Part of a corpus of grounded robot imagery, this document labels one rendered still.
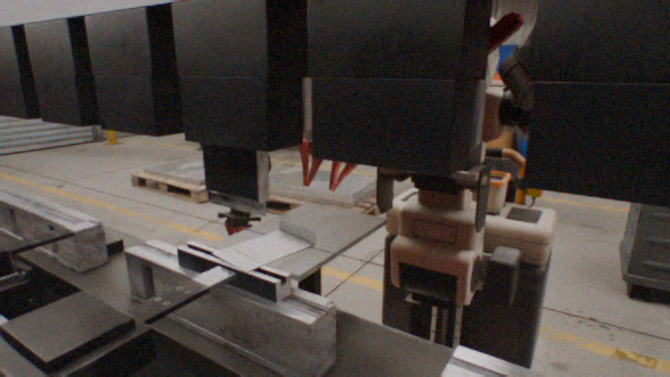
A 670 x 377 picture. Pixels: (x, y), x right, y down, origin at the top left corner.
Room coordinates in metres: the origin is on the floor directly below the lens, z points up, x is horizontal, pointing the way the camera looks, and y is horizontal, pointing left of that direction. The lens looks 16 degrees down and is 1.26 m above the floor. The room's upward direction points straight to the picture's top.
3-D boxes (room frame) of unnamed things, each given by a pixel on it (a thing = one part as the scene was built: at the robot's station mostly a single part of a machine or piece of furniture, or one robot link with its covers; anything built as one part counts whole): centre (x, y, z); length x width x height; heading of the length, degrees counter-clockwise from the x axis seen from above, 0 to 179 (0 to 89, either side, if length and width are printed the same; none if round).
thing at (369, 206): (3.84, 0.11, 0.07); 1.20 x 0.81 x 0.14; 61
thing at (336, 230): (0.66, 0.05, 1.00); 0.26 x 0.18 x 0.01; 147
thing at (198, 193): (4.56, 1.55, 0.07); 1.20 x 0.80 x 0.14; 56
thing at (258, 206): (0.54, 0.13, 1.13); 0.10 x 0.02 x 0.10; 57
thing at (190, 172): (4.56, 1.55, 0.17); 0.99 x 0.63 x 0.05; 56
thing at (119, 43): (0.64, 0.27, 1.26); 0.15 x 0.09 x 0.17; 57
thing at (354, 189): (3.85, 0.11, 0.20); 1.01 x 0.63 x 0.12; 61
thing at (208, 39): (0.53, 0.10, 1.26); 0.15 x 0.09 x 0.17; 57
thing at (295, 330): (0.57, 0.17, 0.92); 0.39 x 0.06 x 0.10; 57
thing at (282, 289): (0.55, 0.15, 0.98); 0.20 x 0.03 x 0.03; 57
